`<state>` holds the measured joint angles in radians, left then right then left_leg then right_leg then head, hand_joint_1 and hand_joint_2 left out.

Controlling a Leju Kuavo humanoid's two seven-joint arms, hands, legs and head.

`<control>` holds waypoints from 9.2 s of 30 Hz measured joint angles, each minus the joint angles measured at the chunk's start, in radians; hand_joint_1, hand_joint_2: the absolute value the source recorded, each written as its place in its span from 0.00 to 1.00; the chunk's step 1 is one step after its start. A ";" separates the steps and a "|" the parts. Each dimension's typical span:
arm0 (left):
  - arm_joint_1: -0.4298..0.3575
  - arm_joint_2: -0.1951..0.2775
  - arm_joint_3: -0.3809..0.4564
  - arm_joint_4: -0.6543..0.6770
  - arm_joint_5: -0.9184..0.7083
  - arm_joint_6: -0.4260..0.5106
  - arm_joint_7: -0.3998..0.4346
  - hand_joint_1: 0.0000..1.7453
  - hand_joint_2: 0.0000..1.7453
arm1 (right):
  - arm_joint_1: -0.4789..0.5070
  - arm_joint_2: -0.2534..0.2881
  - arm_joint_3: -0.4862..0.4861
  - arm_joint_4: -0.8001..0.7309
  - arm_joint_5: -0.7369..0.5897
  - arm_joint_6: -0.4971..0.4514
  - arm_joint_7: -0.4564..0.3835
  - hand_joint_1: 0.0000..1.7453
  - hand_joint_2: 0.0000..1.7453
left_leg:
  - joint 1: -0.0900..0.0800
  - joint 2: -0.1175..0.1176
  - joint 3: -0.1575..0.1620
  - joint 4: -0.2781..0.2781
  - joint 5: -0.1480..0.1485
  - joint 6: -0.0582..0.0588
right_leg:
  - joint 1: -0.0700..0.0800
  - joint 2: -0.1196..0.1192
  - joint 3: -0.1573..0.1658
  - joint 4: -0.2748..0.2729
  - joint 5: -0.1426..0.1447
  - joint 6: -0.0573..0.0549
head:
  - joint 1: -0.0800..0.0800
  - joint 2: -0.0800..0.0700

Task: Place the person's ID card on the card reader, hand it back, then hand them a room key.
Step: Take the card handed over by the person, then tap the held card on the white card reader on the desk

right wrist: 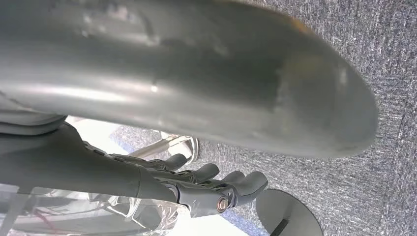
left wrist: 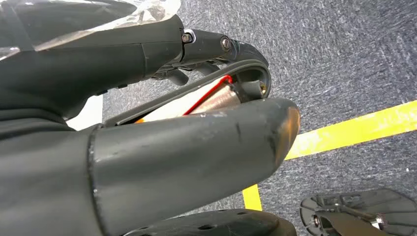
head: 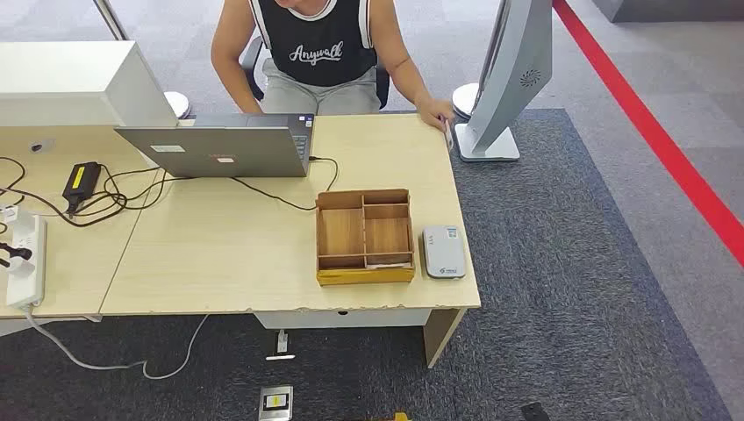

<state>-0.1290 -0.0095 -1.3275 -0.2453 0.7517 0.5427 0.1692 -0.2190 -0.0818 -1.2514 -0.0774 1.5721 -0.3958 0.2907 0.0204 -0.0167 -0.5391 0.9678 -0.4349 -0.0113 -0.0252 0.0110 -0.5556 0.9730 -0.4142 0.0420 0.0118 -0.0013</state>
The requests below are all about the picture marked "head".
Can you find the person's left hand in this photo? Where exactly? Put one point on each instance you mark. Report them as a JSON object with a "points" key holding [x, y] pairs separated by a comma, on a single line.
{"points": [[435, 112]]}

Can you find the white ID card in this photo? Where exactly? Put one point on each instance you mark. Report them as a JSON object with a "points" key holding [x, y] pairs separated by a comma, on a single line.
{"points": [[448, 135]]}

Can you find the person's left forearm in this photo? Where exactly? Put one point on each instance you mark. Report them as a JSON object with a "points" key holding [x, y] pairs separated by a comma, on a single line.
{"points": [[410, 78]]}

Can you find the person's right forearm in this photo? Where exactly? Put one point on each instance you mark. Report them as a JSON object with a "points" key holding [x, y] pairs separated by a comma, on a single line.
{"points": [[232, 75]]}

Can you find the person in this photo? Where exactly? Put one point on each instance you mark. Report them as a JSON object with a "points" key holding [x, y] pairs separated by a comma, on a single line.
{"points": [[319, 52]]}

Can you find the grey card reader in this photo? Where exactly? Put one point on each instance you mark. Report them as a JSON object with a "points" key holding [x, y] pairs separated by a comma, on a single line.
{"points": [[443, 253]]}

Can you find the round white base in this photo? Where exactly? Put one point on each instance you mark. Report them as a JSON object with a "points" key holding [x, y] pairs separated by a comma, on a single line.
{"points": [[179, 104], [464, 100]]}

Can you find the grey kiosk stand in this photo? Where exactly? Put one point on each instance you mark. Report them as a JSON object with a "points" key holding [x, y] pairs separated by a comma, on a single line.
{"points": [[511, 69]]}

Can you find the wooden organizer box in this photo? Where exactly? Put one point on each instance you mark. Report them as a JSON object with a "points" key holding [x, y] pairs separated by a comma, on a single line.
{"points": [[343, 232]]}

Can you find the dark grey rug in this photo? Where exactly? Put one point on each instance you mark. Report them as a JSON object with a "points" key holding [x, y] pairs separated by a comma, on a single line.
{"points": [[552, 232]]}

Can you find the silver laptop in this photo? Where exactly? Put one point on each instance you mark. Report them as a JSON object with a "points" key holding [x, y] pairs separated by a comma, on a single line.
{"points": [[221, 151]]}

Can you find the white desk drawer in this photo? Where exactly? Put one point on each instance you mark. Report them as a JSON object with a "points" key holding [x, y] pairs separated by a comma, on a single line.
{"points": [[349, 319]]}

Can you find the grey platform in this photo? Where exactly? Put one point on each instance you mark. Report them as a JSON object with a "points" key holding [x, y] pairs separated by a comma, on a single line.
{"points": [[668, 9]]}

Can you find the small floor socket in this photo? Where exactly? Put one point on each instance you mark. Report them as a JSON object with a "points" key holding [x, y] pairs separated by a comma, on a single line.
{"points": [[281, 346]]}

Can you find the small black object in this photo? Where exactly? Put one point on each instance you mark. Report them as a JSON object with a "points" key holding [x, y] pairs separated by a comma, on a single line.
{"points": [[535, 412]]}

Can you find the metal floor socket plate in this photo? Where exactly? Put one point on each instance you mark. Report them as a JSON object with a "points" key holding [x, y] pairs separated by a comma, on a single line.
{"points": [[276, 402]]}

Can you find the metal pole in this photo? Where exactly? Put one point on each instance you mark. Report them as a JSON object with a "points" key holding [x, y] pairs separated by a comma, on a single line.
{"points": [[110, 20]]}

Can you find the black power adapter yellow label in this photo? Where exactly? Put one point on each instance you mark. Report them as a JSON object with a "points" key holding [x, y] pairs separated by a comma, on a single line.
{"points": [[81, 181]]}

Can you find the white box-shaped device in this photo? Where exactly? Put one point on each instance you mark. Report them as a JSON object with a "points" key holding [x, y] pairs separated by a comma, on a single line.
{"points": [[70, 81]]}

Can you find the white plug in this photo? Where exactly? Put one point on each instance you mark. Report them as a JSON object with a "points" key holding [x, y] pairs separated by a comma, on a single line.
{"points": [[9, 215]]}

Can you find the black plug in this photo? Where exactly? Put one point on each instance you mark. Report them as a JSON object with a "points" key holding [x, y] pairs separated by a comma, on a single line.
{"points": [[17, 253]]}

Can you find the white power strip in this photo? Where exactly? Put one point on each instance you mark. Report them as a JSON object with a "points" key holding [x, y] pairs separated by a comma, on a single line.
{"points": [[26, 279]]}

